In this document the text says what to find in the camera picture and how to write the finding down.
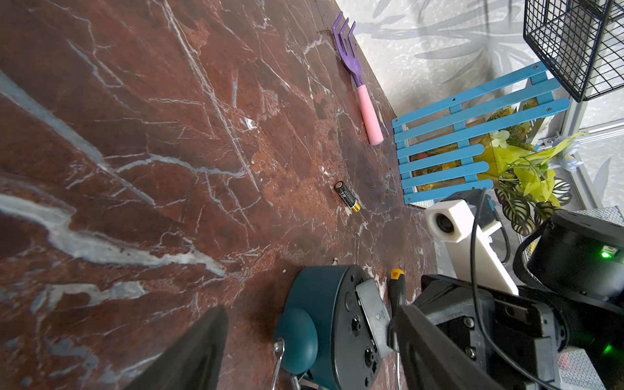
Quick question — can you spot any purple rake pink handle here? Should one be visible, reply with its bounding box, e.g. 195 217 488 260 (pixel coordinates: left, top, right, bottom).
331 11 384 146

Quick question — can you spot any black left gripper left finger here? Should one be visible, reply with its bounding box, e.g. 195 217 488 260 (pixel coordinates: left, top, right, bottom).
127 305 228 389

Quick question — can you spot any green potted plant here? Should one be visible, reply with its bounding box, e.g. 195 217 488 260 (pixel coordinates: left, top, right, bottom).
479 121 581 237

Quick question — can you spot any blue white slatted crate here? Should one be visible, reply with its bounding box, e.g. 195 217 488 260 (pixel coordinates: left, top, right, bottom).
392 62 570 208

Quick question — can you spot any black wire basket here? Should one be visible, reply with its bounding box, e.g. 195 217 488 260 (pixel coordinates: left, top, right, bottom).
523 0 623 102

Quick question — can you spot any small battery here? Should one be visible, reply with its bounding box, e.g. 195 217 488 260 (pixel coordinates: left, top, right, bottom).
334 180 361 212

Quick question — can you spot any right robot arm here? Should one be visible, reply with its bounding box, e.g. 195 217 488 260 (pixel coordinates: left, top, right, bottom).
415 211 623 389

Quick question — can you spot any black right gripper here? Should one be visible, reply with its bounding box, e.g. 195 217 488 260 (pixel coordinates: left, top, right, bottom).
414 275 561 389

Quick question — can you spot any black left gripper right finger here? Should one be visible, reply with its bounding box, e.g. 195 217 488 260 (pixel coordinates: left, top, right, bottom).
392 305 501 389

